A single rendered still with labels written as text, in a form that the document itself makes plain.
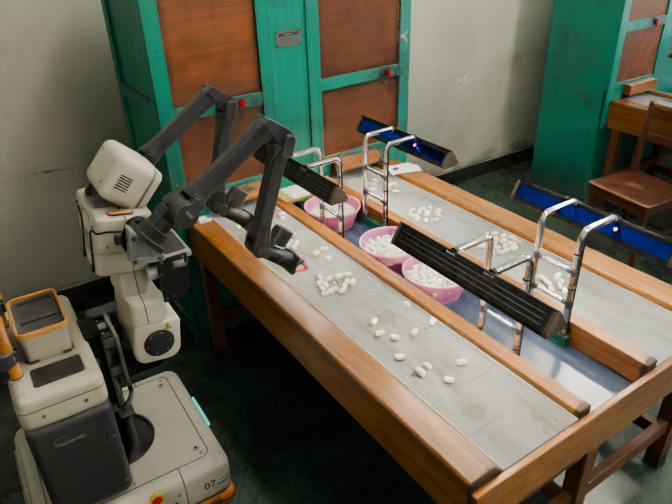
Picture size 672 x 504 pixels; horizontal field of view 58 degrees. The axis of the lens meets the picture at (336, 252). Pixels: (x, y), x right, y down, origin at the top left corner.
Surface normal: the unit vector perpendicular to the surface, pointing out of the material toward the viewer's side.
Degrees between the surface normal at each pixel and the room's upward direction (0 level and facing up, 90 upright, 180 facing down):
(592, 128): 90
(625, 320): 0
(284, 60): 90
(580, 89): 90
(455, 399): 0
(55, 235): 90
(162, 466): 0
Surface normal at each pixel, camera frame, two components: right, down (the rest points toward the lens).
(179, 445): -0.03, -0.86
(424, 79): 0.54, 0.40
